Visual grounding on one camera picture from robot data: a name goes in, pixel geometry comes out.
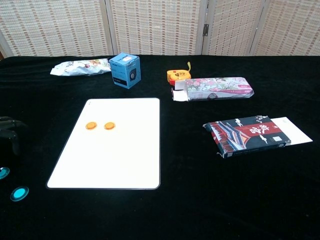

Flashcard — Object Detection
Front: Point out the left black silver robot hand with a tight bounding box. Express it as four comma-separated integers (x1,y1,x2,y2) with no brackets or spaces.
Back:
0,116,28,156

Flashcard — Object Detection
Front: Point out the cyan disc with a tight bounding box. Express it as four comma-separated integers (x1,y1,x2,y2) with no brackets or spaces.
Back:
0,166,11,180
9,185,30,202

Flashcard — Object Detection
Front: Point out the white printed snack bag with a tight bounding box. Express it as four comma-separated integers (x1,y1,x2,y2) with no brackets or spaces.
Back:
49,57,112,77

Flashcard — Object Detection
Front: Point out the white magnetic board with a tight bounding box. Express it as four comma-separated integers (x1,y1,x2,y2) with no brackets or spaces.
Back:
45,97,161,190

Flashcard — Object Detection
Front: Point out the small blue cardboard box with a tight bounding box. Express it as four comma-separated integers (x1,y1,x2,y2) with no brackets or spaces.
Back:
108,52,142,90

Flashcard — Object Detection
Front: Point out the yellow tape measure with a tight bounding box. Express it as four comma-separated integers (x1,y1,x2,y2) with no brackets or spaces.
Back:
166,61,192,86

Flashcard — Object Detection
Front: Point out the woven folding screen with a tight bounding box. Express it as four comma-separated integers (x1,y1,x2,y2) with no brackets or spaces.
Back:
0,0,320,59

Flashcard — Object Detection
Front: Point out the black velvet tablecloth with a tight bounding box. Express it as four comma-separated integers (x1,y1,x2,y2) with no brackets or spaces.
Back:
0,54,320,240

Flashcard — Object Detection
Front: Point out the pink floral long box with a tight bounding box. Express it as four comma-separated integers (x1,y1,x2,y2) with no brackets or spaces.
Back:
170,76,255,102

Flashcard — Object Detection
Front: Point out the dark red patterned box sleeve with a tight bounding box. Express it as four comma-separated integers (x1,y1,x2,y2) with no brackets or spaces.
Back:
202,115,292,160

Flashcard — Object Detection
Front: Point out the white inner box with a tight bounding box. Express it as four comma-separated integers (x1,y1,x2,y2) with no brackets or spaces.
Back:
270,116,314,146

